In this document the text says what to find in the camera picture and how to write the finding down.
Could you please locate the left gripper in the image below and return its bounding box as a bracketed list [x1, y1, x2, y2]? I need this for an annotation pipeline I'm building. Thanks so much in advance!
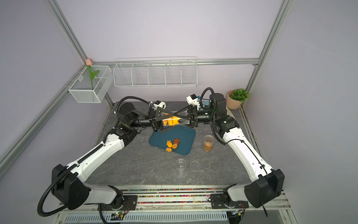
[131, 107, 176, 133]

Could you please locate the clear cookie jar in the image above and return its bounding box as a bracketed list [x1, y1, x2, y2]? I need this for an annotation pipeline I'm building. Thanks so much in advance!
[161, 116, 190, 127]
[175, 159, 186, 177]
[203, 135, 214, 152]

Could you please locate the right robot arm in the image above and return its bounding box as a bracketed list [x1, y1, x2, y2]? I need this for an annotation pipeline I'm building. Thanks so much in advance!
[184, 87, 285, 208]

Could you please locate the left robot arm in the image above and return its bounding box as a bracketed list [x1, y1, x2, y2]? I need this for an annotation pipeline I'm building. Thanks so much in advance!
[37, 96, 180, 217]

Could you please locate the teal plastic tray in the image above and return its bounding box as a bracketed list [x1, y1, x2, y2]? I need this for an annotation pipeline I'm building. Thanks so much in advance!
[149, 126, 196, 155]

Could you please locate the potted green plant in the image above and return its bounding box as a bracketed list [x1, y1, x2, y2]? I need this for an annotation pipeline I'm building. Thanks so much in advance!
[227, 89, 249, 110]

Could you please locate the artificial pink tulip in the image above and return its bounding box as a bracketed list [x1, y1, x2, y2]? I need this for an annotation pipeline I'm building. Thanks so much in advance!
[85, 58, 99, 90]

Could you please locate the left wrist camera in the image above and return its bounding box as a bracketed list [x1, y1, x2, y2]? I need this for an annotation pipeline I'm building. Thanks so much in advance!
[153, 100, 167, 110]

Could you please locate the white wire wall shelf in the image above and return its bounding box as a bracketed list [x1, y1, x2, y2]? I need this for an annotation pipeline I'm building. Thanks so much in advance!
[113, 57, 198, 88]

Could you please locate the white mesh wall basket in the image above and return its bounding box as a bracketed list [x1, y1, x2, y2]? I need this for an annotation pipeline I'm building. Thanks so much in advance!
[69, 65, 113, 104]

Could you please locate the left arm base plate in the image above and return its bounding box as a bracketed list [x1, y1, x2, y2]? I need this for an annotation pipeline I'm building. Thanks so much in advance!
[99, 195, 138, 211]

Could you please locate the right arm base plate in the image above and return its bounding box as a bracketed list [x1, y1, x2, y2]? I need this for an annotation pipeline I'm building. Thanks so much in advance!
[208, 193, 249, 209]

